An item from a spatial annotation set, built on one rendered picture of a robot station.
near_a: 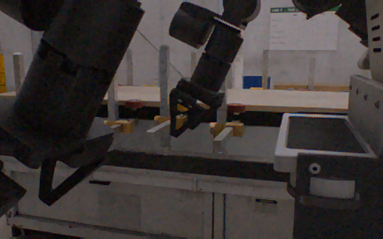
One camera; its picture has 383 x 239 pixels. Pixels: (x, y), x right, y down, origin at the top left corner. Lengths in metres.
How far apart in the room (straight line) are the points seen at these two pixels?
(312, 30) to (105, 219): 7.14
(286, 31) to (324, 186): 8.35
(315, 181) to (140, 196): 1.77
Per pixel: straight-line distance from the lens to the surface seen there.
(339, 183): 0.35
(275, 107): 1.73
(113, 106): 1.73
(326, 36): 8.68
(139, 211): 2.11
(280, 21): 8.69
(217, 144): 1.32
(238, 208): 1.95
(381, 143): 0.37
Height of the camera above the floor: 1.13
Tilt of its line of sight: 10 degrees down
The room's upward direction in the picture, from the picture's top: straight up
